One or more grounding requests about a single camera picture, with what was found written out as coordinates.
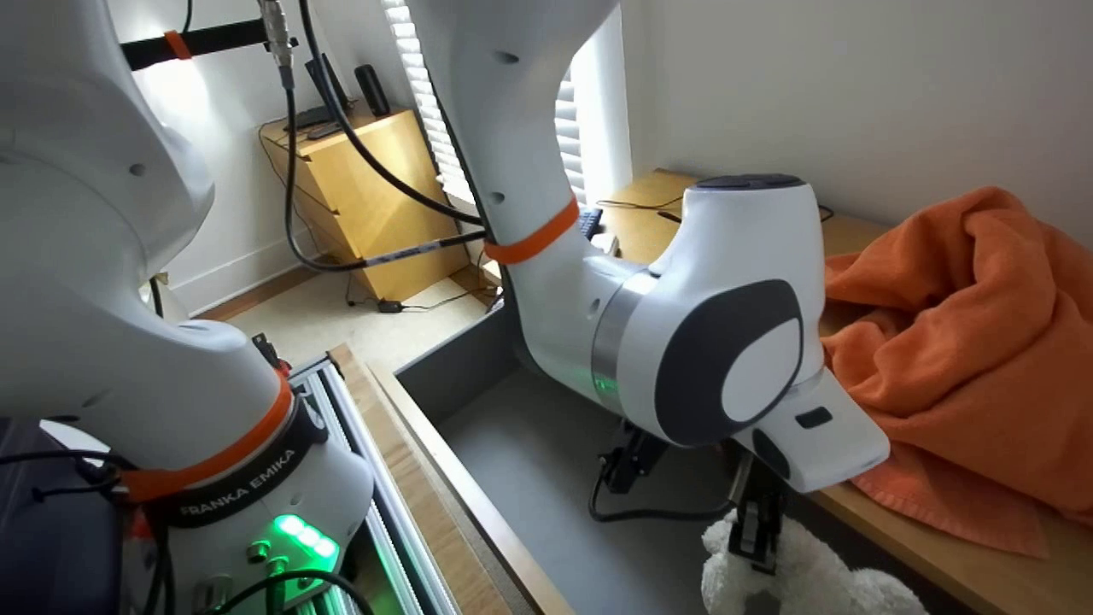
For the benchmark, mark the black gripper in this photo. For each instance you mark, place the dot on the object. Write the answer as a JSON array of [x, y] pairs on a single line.
[[757, 493]]

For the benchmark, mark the white fluffy toy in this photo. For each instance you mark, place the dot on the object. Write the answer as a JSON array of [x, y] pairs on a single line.
[[806, 577]]

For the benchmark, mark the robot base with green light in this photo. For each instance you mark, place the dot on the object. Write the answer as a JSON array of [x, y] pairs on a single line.
[[290, 549]]

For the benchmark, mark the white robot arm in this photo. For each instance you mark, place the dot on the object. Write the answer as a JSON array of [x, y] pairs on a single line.
[[717, 338]]

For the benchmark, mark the open grey drawer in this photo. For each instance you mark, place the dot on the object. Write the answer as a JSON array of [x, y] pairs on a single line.
[[535, 449]]

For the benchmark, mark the wooden dresser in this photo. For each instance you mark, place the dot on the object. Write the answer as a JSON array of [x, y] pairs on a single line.
[[950, 576]]

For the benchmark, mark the orange blanket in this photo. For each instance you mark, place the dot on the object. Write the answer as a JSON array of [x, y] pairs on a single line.
[[971, 341]]

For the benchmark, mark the small wooden cabinet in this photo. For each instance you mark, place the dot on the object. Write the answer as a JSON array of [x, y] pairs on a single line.
[[353, 213]]

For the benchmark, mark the white window blinds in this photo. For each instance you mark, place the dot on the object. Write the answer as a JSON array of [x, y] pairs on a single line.
[[438, 133]]

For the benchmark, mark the black speaker on cabinet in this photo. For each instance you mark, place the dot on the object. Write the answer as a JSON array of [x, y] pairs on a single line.
[[373, 90]]

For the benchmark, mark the black box on cabinet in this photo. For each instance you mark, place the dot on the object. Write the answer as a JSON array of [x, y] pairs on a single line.
[[328, 85]]

